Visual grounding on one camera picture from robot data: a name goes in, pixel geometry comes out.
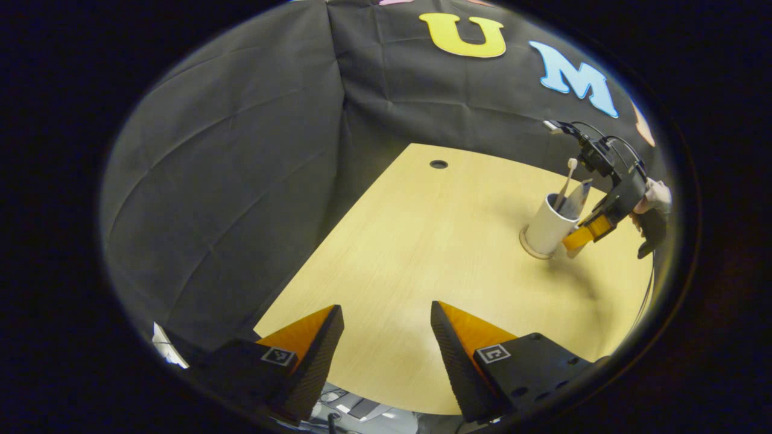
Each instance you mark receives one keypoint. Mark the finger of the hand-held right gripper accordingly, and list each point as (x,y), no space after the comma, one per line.
(588,232)

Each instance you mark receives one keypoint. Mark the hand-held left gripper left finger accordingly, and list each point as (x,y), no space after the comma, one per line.
(319,355)

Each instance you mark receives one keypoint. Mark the white toothpaste tube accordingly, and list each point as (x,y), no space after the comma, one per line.
(578,199)

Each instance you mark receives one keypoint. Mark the beige toothbrush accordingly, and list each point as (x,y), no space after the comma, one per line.
(567,178)

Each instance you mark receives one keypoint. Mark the white flat object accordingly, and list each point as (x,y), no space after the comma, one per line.
(166,348)

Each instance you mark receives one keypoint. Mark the light wooden desktop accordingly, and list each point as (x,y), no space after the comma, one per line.
(422,253)

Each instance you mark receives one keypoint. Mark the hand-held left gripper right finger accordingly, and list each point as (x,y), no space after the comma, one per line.
(458,367)

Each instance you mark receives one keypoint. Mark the round cork coaster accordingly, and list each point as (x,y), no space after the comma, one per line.
(531,248)

